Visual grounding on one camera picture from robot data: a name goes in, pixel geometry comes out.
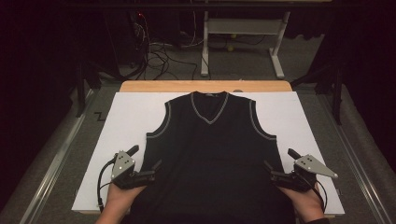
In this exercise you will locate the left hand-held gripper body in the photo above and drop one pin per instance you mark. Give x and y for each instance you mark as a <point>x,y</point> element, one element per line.
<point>123,166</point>

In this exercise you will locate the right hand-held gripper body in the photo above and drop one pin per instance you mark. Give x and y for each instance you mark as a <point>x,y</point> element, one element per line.
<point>306,166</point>

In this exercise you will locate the dark navy knit vest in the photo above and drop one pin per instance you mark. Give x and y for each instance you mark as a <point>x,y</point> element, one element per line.
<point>211,155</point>

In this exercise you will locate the person's left hand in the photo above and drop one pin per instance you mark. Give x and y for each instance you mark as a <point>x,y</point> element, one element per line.
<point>118,199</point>

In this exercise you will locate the person's right hand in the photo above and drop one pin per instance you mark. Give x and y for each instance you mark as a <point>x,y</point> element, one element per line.
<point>308,203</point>

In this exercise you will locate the white table cover sheet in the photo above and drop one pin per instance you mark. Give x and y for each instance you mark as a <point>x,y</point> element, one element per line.
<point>130,118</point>

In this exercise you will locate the black stand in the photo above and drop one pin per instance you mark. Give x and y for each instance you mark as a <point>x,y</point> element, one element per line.
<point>336,93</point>
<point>81,90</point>

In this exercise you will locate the wooden table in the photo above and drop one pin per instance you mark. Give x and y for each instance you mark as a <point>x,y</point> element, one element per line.
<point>186,86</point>

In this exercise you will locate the white metal stand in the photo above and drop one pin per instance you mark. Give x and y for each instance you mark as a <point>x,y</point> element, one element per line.
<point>243,26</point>

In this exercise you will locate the metal floor rail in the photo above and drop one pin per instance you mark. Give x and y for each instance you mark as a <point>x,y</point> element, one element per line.
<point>56,165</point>
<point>355,161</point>

